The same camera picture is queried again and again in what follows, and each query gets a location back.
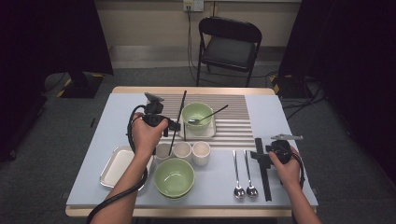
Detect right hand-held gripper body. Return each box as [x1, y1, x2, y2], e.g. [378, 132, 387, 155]
[266, 133, 304, 165]

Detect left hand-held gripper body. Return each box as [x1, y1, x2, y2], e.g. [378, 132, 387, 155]
[142, 91, 171, 127]

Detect metal spoon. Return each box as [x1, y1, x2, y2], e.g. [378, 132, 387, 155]
[233, 149, 247, 200]
[187, 104, 230, 125]
[243, 149, 260, 200]

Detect row of black chopsticks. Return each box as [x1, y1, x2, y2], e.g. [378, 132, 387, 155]
[254, 137, 273, 203]

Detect green bowl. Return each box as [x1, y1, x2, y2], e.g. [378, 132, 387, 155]
[153, 157, 196, 198]
[156, 189, 194, 202]
[181, 102, 215, 132]

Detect white square plate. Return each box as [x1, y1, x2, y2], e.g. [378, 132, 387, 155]
[177, 106, 218, 140]

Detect person's left hand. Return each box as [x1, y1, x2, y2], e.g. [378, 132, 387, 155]
[132, 112, 169, 157]

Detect person's right hand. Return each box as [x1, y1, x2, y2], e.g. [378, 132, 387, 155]
[269, 147, 304, 190]

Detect white cup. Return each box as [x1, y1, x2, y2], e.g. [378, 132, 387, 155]
[172, 140, 193, 162]
[191, 140, 212, 167]
[154, 142, 174, 161]

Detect light blue table cover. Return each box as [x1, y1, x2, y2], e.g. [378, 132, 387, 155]
[65, 92, 319, 209]

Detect brown striped placemat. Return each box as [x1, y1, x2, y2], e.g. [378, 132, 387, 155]
[138, 92, 257, 149]

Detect wooden table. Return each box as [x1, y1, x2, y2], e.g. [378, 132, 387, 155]
[64, 86, 318, 218]

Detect black stand base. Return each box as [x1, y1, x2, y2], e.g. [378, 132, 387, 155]
[57, 72, 106, 100]
[270, 74, 312, 100]

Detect silver metal tray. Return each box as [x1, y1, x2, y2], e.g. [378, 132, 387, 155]
[99, 145, 155, 190]

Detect black folding chair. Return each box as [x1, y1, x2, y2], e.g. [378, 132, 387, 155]
[195, 16, 263, 88]

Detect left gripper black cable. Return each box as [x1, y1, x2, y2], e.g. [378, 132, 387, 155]
[85, 104, 150, 224]

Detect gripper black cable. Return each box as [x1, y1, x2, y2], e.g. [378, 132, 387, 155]
[289, 152, 306, 190]
[85, 104, 150, 224]

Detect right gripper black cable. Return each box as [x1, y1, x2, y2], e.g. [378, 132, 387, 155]
[289, 152, 306, 190]

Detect black floor cables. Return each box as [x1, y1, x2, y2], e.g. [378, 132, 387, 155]
[281, 77, 328, 120]

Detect round grey base plate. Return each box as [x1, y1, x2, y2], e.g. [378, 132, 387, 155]
[44, 72, 73, 93]

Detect white wall socket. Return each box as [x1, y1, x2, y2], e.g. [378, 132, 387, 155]
[182, 0, 205, 13]

